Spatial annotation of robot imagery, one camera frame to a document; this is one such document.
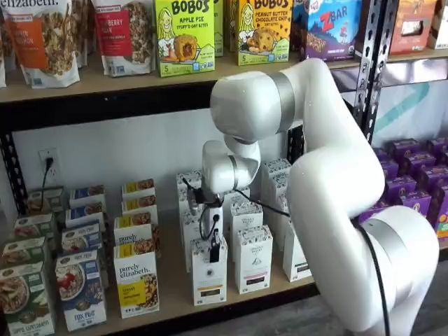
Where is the green Bobo's Apple Pie box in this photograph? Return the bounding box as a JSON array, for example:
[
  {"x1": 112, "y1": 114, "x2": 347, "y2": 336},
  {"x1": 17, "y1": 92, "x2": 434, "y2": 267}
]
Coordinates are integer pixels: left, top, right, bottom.
[
  {"x1": 212, "y1": 0, "x2": 225, "y2": 59},
  {"x1": 154, "y1": 0, "x2": 216, "y2": 78}
]

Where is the white wall outlet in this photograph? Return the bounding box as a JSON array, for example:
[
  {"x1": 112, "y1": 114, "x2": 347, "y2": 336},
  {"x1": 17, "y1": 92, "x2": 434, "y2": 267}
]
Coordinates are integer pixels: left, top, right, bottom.
[{"x1": 37, "y1": 148, "x2": 60, "y2": 183}]

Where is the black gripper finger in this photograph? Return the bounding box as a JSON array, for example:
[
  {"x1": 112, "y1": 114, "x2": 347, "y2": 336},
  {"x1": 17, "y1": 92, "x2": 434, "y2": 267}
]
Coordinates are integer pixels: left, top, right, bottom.
[{"x1": 209, "y1": 228, "x2": 224, "y2": 265}]

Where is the black plug with cable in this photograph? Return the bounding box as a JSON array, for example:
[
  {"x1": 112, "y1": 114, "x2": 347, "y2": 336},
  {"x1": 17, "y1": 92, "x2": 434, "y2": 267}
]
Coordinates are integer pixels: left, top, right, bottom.
[{"x1": 38, "y1": 157, "x2": 55, "y2": 214}]

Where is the white box with pink strip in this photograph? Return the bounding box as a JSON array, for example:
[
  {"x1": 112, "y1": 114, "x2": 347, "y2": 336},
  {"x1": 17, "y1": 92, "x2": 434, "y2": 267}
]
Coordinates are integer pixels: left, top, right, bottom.
[
  {"x1": 223, "y1": 190, "x2": 251, "y2": 227},
  {"x1": 234, "y1": 224, "x2": 274, "y2": 295},
  {"x1": 229, "y1": 199, "x2": 265, "y2": 263}
]

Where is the black metal shelf frame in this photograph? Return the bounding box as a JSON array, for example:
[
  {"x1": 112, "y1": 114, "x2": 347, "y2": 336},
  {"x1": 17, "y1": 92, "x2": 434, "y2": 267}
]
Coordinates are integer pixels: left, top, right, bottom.
[
  {"x1": 365, "y1": 0, "x2": 389, "y2": 141},
  {"x1": 0, "y1": 0, "x2": 377, "y2": 336}
]

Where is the green cereal box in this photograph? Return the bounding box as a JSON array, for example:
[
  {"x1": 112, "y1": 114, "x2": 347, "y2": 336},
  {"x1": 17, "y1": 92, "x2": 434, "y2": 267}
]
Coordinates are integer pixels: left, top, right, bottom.
[
  {"x1": 25, "y1": 185, "x2": 66, "y2": 216},
  {"x1": 1, "y1": 236, "x2": 49, "y2": 271},
  {"x1": 13, "y1": 212, "x2": 59, "y2": 251},
  {"x1": 0, "y1": 260, "x2": 57, "y2": 336}
]

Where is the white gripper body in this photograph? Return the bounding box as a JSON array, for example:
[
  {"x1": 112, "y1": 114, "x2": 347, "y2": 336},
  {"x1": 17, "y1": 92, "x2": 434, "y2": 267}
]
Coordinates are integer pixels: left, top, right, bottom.
[{"x1": 203, "y1": 205, "x2": 224, "y2": 243}]

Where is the yellow Bobo's peanut butter box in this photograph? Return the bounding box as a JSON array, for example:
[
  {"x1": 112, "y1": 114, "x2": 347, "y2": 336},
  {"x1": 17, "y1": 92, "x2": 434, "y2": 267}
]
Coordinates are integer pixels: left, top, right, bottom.
[
  {"x1": 223, "y1": 0, "x2": 241, "y2": 54},
  {"x1": 237, "y1": 0, "x2": 293, "y2": 67}
]

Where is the thin black camera cable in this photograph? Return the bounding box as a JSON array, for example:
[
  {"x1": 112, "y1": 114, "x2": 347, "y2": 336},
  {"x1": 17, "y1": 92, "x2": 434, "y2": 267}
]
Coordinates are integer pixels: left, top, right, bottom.
[{"x1": 181, "y1": 176, "x2": 292, "y2": 217}]

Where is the white box with yellow strip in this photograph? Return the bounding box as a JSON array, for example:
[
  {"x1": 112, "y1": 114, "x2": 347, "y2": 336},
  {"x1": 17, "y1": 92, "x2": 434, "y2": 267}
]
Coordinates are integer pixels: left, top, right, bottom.
[
  {"x1": 190, "y1": 234, "x2": 229, "y2": 307},
  {"x1": 181, "y1": 209, "x2": 211, "y2": 273},
  {"x1": 177, "y1": 187, "x2": 197, "y2": 215},
  {"x1": 175, "y1": 169, "x2": 204, "y2": 193}
]

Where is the yellow Purely Elizabeth box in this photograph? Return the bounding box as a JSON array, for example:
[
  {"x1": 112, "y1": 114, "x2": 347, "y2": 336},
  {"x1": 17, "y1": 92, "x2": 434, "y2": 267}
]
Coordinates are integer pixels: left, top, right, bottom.
[
  {"x1": 113, "y1": 241, "x2": 161, "y2": 320},
  {"x1": 113, "y1": 212, "x2": 162, "y2": 259},
  {"x1": 120, "y1": 195, "x2": 159, "y2": 225},
  {"x1": 120, "y1": 178, "x2": 156, "y2": 202}
]

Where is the white box with grey strip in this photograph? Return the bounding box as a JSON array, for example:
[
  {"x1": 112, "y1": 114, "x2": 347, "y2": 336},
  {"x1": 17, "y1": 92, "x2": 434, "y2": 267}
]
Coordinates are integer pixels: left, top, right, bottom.
[
  {"x1": 260, "y1": 157, "x2": 293, "y2": 176},
  {"x1": 268, "y1": 171, "x2": 293, "y2": 216},
  {"x1": 275, "y1": 195, "x2": 292, "y2": 242},
  {"x1": 281, "y1": 223, "x2": 316, "y2": 283}
]

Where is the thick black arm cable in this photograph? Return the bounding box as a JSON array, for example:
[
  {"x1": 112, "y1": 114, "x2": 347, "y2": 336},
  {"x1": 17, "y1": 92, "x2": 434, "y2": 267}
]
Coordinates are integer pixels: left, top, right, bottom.
[{"x1": 359, "y1": 223, "x2": 392, "y2": 336}]

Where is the cream snack box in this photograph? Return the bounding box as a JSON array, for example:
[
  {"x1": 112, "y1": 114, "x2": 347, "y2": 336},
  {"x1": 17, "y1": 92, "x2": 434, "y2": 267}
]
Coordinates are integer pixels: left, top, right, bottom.
[{"x1": 426, "y1": 0, "x2": 448, "y2": 50}]

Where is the red label granola bag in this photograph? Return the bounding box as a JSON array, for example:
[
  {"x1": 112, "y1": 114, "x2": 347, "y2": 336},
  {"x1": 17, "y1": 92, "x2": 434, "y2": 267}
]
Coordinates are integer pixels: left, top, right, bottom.
[{"x1": 91, "y1": 0, "x2": 157, "y2": 78}]

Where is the purple Z Bar box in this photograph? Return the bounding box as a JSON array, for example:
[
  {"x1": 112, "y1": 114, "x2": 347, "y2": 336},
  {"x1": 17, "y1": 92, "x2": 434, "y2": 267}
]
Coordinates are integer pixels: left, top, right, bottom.
[{"x1": 291, "y1": 0, "x2": 364, "y2": 64}]

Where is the blue Flax Plus cereal box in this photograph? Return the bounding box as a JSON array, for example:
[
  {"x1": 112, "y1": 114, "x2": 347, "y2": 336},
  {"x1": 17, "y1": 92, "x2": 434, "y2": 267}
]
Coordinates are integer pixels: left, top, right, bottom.
[
  {"x1": 69, "y1": 184, "x2": 106, "y2": 210},
  {"x1": 55, "y1": 248, "x2": 108, "y2": 333},
  {"x1": 60, "y1": 220, "x2": 111, "y2": 290},
  {"x1": 64, "y1": 202, "x2": 106, "y2": 230}
]

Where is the orange label granola bag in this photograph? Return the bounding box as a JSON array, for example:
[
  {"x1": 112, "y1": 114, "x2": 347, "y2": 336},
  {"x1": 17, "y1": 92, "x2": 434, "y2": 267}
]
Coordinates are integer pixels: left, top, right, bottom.
[{"x1": 0, "y1": 0, "x2": 82, "y2": 89}]

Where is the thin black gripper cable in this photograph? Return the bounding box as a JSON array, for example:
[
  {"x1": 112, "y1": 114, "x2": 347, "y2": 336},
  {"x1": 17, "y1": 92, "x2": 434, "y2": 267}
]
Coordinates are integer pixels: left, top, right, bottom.
[{"x1": 198, "y1": 204, "x2": 222, "y2": 243}]

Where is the white sheet with teal stripe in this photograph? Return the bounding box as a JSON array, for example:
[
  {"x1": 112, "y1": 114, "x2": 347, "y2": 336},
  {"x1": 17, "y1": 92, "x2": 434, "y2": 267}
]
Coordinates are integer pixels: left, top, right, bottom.
[{"x1": 330, "y1": 59, "x2": 448, "y2": 150}]

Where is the wooden shelf board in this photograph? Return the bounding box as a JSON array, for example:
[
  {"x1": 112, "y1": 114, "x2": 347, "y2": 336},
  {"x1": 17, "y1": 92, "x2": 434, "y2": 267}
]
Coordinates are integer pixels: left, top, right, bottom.
[
  {"x1": 384, "y1": 47, "x2": 448, "y2": 66},
  {"x1": 0, "y1": 45, "x2": 358, "y2": 104},
  {"x1": 45, "y1": 164, "x2": 318, "y2": 333}
]

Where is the orange brown snack box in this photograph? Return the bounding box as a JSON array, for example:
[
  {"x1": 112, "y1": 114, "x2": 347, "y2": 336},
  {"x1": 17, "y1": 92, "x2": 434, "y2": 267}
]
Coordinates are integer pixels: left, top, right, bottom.
[{"x1": 387, "y1": 0, "x2": 439, "y2": 57}]

